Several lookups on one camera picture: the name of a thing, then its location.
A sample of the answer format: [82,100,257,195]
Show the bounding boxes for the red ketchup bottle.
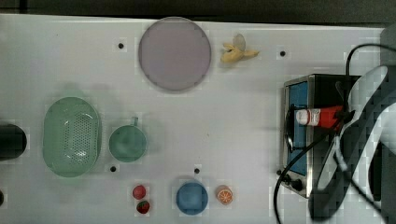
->
[296,105,343,129]

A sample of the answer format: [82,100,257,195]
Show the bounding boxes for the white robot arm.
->
[308,65,396,223]

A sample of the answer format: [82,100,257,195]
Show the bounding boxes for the silver toaster oven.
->
[281,74,345,198]

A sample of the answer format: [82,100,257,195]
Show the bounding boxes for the purple round plate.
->
[138,17,211,91]

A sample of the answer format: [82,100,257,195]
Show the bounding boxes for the peeled toy banana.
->
[220,34,259,63]

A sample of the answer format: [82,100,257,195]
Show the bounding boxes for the blue round bowl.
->
[176,181,208,216]

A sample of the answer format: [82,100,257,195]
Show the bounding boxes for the toy orange half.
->
[216,185,233,205]

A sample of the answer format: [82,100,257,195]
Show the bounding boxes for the red toy strawberry upper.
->
[132,185,147,200]

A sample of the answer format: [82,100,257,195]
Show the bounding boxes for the red toy strawberry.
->
[132,185,147,200]
[136,200,150,214]

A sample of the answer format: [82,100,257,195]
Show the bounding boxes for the red toy strawberry lower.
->
[136,200,150,214]

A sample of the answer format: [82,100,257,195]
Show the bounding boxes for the green oval colander basket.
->
[43,97,101,177]

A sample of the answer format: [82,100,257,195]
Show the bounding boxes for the black cylinder at left edge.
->
[0,124,27,161]

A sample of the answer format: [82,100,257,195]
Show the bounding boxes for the green cup with handle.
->
[108,117,148,162]

